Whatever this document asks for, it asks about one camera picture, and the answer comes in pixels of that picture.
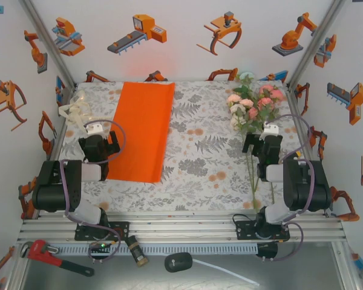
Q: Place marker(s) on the orange wrapping paper sheet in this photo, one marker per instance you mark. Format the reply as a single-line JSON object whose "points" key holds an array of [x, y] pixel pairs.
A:
{"points": [[142, 130]]}

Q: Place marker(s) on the cream ribbon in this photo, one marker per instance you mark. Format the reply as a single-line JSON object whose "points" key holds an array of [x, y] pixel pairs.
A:
{"points": [[75, 116]]}

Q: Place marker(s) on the peach fake flower stem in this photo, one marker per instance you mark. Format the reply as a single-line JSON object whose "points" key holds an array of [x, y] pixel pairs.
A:
{"points": [[234, 98]]}

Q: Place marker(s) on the mint fake flower stem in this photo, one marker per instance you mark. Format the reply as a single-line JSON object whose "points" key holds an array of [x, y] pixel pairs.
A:
{"points": [[246, 76]]}

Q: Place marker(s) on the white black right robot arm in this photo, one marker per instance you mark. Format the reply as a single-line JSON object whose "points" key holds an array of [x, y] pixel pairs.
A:
{"points": [[305, 187]]}

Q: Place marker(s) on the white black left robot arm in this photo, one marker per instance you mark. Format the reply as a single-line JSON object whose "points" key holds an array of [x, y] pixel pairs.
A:
{"points": [[57, 193]]}

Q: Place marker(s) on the floral table cloth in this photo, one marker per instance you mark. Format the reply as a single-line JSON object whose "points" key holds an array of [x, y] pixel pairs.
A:
{"points": [[199, 169]]}

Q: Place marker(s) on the small circuit board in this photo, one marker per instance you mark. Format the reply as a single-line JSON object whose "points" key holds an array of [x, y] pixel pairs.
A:
{"points": [[101, 246]]}

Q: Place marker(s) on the small brown bottle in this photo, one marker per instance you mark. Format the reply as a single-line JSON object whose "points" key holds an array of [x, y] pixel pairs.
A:
{"points": [[136, 250]]}

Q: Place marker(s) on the red pipe wrench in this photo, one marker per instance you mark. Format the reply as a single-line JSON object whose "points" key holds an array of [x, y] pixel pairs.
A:
{"points": [[40, 250]]}

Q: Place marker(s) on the black computer mouse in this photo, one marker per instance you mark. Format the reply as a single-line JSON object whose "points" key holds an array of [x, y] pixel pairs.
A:
{"points": [[178, 262]]}

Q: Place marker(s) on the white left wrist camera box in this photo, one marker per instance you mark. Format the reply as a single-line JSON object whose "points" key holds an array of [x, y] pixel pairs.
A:
{"points": [[94, 128]]}

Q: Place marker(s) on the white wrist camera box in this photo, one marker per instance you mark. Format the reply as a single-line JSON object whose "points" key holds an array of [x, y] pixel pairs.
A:
{"points": [[94, 128], [270, 130]]}

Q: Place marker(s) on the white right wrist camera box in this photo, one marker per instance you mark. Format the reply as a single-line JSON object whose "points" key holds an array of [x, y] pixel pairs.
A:
{"points": [[270, 130]]}

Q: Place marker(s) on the aluminium side rail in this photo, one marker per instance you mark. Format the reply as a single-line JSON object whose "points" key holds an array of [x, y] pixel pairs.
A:
{"points": [[66, 108], [294, 99]]}

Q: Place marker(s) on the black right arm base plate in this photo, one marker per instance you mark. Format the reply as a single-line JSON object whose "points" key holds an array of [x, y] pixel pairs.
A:
{"points": [[243, 231]]}

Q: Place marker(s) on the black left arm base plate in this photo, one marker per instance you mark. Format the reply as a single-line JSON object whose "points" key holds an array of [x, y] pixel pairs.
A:
{"points": [[121, 231]]}

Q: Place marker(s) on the aluminium table rail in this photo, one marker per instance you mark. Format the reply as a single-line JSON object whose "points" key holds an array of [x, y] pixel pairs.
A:
{"points": [[181, 226]]}

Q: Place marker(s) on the slanted aluminium frame post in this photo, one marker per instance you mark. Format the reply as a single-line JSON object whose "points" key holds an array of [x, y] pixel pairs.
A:
{"points": [[50, 45], [314, 45]]}

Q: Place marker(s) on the aluminium frame leg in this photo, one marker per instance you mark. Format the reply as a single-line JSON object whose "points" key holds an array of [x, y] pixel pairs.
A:
{"points": [[345, 266], [19, 272]]}

